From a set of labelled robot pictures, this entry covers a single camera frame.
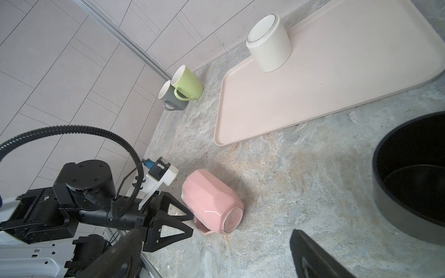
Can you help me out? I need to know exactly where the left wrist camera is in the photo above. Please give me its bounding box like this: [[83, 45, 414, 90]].
[[137, 157, 179, 210]]

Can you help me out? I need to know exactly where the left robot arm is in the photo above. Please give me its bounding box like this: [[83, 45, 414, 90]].
[[1, 160, 193, 278]]

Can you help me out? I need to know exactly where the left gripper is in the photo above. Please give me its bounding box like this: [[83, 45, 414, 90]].
[[78, 190, 194, 253]]

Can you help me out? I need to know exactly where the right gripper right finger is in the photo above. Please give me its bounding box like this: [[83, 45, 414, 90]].
[[290, 229, 355, 278]]

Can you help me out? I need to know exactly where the light green mug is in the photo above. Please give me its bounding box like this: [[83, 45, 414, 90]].
[[171, 65, 203, 101]]

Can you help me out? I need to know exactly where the white mug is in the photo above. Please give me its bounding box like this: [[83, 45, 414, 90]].
[[246, 14, 293, 73]]

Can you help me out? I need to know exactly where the pink mug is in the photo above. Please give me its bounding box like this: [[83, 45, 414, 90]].
[[181, 169, 245, 235]]

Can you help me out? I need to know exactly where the pink plastic tray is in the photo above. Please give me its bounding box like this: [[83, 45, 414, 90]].
[[214, 1, 445, 146]]

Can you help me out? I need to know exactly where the grey mug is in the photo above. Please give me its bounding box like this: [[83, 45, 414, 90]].
[[158, 80, 188, 111]]

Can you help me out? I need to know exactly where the black mug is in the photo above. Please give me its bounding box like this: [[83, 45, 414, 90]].
[[372, 111, 445, 245]]

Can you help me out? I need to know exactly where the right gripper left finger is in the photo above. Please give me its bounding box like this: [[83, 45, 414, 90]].
[[75, 229, 143, 278]]

